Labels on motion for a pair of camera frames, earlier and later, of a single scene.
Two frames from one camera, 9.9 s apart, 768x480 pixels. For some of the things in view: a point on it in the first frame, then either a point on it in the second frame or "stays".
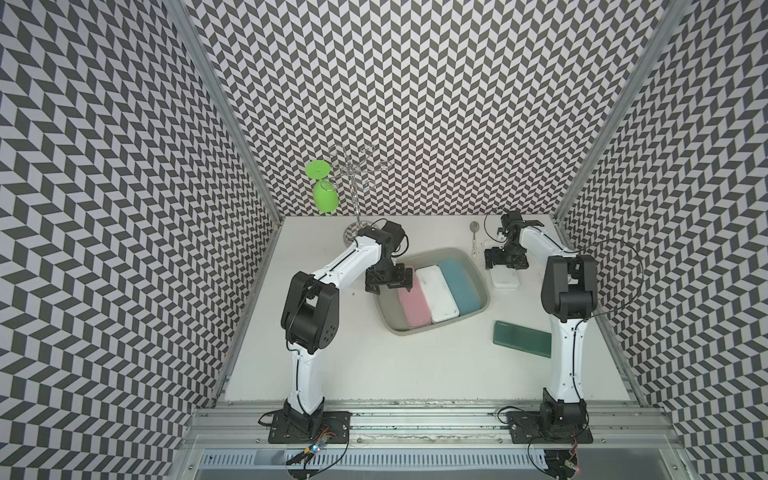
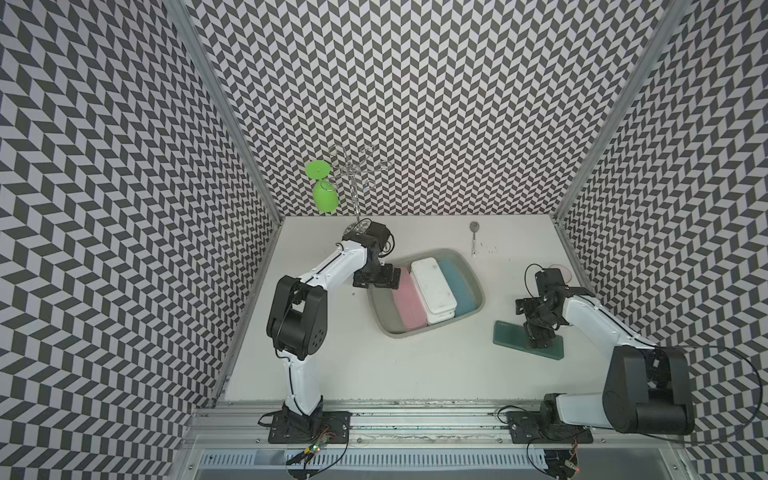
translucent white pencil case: x=504 y=278 to x=434 y=285
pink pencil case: x=415 y=305 stays
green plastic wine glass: x=325 y=193 stays
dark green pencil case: x=522 y=339 stays
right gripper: x=520 y=262 to x=533 y=333
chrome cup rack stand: x=357 y=181 stays
